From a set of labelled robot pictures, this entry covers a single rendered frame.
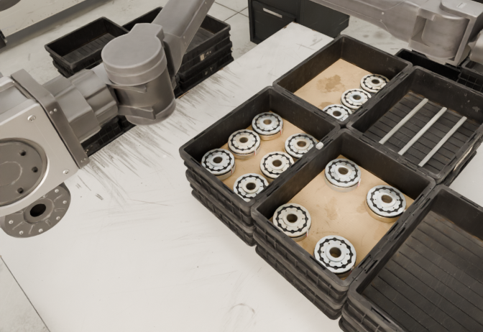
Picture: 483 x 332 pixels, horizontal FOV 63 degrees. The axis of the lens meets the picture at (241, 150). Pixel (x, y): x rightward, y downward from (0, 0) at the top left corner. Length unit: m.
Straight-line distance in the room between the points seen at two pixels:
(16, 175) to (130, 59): 0.19
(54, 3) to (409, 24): 3.57
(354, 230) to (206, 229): 0.45
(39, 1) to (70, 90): 3.43
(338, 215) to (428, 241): 0.23
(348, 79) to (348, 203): 0.55
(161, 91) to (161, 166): 0.93
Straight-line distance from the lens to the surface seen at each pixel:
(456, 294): 1.11
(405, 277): 1.09
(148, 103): 0.54
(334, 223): 1.12
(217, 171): 1.19
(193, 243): 1.25
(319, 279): 1.00
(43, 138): 0.51
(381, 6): 0.67
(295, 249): 0.96
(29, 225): 0.92
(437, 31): 0.64
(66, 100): 0.52
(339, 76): 1.55
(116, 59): 0.53
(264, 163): 1.20
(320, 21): 2.83
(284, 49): 1.92
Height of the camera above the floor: 1.78
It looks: 48 degrees down
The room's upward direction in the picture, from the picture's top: 6 degrees counter-clockwise
